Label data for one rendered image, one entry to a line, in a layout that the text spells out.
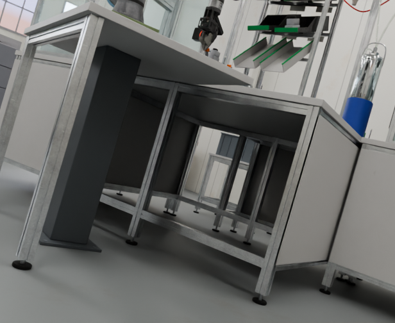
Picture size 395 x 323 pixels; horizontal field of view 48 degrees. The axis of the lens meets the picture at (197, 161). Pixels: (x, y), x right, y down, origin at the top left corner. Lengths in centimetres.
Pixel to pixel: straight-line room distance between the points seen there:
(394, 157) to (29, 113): 214
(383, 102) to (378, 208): 309
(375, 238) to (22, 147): 211
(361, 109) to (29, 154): 202
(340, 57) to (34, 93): 415
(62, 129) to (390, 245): 170
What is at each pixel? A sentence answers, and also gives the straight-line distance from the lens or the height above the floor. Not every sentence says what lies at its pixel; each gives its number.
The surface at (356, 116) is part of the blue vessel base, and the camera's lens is 283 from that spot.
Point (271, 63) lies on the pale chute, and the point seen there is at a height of 104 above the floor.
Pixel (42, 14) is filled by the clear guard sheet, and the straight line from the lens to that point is 323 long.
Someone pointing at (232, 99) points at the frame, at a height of 79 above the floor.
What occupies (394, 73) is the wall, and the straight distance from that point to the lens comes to 552.
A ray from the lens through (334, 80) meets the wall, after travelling 598.
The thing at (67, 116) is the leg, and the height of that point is 50.
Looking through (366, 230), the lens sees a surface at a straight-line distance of 247.
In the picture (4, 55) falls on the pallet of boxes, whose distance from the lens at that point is 649.
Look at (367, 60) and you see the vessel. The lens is 294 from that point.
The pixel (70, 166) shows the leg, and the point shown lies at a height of 32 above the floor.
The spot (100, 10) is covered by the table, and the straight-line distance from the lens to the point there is 148.
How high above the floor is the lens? 47
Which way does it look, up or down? level
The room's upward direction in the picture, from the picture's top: 16 degrees clockwise
